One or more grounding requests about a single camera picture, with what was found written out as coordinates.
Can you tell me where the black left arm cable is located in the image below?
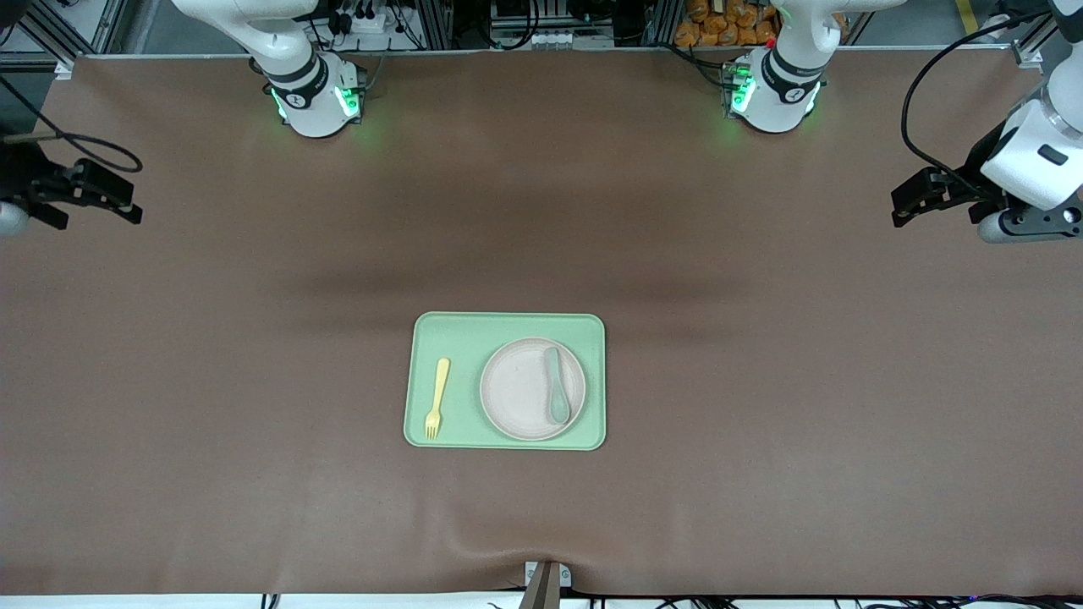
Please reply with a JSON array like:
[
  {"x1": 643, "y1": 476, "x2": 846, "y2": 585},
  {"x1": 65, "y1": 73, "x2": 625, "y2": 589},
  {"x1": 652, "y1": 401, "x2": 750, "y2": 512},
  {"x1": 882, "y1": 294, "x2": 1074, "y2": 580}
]
[{"x1": 900, "y1": 8, "x2": 1054, "y2": 195}]

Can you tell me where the yellow plastic fork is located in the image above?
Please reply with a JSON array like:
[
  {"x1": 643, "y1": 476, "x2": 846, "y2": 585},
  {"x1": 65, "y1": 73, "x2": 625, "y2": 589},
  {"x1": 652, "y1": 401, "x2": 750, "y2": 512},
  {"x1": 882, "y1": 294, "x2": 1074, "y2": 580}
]
[{"x1": 425, "y1": 358, "x2": 451, "y2": 441}]

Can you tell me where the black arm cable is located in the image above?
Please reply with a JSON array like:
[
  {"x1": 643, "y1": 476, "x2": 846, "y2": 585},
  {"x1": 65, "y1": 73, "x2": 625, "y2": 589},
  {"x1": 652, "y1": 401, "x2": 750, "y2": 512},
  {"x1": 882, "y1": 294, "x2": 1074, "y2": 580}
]
[
  {"x1": 0, "y1": 76, "x2": 143, "y2": 174},
  {"x1": 900, "y1": 8, "x2": 1054, "y2": 195}
]

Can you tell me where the green plastic spoon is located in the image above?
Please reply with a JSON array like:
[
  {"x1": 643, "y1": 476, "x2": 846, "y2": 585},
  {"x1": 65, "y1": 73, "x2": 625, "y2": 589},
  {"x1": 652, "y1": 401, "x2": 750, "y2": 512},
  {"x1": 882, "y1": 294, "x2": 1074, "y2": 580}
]
[{"x1": 544, "y1": 347, "x2": 571, "y2": 425}]

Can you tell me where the brown table cover mat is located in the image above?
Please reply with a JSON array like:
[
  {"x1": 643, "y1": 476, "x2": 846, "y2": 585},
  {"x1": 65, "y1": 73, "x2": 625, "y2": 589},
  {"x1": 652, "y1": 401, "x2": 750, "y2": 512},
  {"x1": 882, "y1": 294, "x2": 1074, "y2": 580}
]
[{"x1": 0, "y1": 49, "x2": 1083, "y2": 597}]

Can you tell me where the light green rectangular tray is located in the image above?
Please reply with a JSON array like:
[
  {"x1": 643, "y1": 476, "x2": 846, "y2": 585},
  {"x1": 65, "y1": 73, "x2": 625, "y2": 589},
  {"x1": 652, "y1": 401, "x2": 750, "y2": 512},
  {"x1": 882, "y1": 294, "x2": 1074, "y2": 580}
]
[{"x1": 404, "y1": 312, "x2": 607, "y2": 451}]

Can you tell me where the round beige plate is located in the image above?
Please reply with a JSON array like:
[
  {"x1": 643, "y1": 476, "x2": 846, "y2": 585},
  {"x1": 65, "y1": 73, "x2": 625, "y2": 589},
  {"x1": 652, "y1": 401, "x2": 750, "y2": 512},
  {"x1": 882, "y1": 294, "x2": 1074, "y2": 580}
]
[{"x1": 480, "y1": 337, "x2": 586, "y2": 442}]

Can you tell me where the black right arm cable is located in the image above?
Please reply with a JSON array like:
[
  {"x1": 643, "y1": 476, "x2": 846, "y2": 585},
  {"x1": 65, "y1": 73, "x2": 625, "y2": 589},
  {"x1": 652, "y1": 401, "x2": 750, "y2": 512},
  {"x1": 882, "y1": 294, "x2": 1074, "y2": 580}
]
[{"x1": 0, "y1": 76, "x2": 143, "y2": 174}]

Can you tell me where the orange packaged goods pile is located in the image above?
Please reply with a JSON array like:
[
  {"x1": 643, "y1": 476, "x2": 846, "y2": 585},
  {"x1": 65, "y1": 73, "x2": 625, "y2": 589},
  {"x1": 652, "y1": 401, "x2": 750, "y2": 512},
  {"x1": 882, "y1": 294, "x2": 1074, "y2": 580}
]
[{"x1": 674, "y1": 0, "x2": 781, "y2": 48}]

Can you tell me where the white power strip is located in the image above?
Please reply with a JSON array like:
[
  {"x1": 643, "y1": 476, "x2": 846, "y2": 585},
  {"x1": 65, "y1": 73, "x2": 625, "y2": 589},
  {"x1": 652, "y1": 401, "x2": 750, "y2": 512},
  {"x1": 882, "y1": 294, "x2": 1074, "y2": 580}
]
[{"x1": 493, "y1": 30, "x2": 569, "y2": 49}]

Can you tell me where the metal bracket with wooden post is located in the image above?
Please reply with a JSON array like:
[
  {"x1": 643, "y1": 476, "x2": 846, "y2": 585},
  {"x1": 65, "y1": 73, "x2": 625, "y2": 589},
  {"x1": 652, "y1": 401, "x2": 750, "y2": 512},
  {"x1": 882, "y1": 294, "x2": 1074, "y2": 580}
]
[{"x1": 525, "y1": 561, "x2": 572, "y2": 609}]

